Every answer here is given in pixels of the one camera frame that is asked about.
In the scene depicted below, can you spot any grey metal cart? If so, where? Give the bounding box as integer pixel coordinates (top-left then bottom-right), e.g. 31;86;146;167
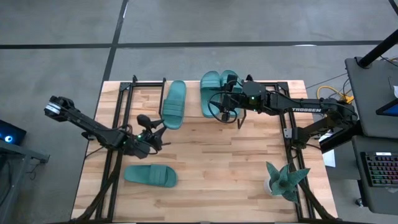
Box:
0;139;50;224

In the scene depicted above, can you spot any green rubber slide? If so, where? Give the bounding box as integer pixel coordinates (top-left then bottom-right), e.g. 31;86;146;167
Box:
220;69;245;118
123;164;178;189
161;80;187;131
199;70;223;119

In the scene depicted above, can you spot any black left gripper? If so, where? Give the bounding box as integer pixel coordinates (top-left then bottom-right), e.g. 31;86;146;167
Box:
137;113;169;154

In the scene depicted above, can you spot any wooden shelf with black legs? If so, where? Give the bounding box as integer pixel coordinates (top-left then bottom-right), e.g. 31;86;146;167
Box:
159;80;249;130

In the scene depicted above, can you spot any yellow floor cable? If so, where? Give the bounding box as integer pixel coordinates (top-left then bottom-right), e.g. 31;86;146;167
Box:
316;85;355;105

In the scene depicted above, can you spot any green succulent in white pot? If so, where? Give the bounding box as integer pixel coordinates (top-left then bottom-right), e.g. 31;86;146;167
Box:
263;161;311;205

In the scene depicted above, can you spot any black metal rig frame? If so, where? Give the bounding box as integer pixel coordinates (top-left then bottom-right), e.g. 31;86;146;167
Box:
70;74;340;224

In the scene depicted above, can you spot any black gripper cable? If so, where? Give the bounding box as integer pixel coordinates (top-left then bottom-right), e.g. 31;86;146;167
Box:
207;91;239;124

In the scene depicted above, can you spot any blue screen tablet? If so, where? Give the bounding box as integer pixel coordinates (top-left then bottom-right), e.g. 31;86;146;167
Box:
375;98;398;118

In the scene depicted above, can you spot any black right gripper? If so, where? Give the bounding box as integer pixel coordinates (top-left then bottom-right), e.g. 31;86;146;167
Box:
220;73;248;123

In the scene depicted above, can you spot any black backlit keyboard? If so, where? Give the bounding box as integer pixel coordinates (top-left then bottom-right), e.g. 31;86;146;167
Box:
359;151;398;188

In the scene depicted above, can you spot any large grey desk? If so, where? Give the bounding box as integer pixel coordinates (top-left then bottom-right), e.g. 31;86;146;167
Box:
344;57;398;139

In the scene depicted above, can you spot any black flat box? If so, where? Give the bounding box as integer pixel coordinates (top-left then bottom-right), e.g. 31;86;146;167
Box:
318;130;358;155

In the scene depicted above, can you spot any small grey desk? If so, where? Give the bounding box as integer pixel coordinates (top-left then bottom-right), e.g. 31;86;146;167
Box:
351;136;398;216

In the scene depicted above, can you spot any black computer with ring light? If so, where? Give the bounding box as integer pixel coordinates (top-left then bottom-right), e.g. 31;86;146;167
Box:
0;119;27;147

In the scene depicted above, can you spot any black round pole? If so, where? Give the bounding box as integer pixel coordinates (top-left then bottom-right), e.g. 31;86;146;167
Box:
356;29;398;68

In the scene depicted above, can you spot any white paper sheet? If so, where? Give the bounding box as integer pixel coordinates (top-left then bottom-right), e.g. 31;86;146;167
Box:
322;151;336;168

